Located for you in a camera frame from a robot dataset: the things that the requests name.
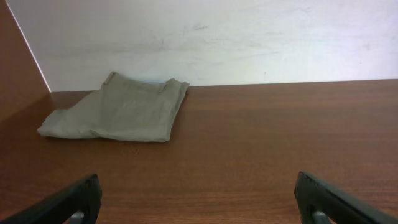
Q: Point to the folded khaki trousers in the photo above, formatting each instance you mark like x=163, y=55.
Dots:
x=122, y=109

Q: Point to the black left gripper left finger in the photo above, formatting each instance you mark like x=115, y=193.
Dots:
x=82, y=196

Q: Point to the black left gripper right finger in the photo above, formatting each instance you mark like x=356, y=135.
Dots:
x=321, y=202

